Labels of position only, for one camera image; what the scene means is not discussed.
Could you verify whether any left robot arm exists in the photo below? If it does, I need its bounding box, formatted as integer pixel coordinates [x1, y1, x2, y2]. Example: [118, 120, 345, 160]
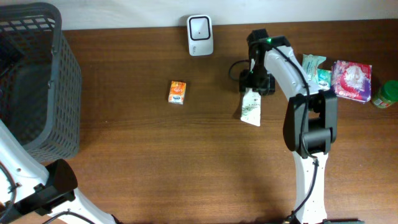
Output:
[1, 123, 120, 224]

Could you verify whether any white tube with tan cap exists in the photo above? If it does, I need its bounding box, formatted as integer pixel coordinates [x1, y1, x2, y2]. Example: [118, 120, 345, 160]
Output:
[241, 88, 261, 127]

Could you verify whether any green jar with green lid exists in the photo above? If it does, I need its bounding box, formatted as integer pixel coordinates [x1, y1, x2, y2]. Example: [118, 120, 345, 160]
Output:
[371, 80, 397, 109]

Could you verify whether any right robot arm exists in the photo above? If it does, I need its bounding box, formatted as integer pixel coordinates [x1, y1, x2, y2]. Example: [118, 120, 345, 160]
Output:
[239, 29, 338, 223]

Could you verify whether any red purple tissue pack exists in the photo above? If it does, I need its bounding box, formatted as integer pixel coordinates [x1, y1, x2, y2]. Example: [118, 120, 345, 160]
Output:
[331, 60, 372, 103]

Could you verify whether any grey plastic mesh basket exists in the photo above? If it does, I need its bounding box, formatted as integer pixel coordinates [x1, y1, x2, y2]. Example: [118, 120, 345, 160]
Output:
[1, 2, 82, 162]

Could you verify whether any small orange box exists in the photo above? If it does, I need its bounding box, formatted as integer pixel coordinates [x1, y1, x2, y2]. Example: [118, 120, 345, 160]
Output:
[168, 81, 187, 105]

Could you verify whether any teal wet wipes pouch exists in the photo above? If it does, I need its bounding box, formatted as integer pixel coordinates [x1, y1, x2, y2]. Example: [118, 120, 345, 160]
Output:
[302, 54, 326, 83]

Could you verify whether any small teal box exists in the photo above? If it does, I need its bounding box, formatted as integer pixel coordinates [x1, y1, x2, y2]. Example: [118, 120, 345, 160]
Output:
[317, 69, 332, 90]

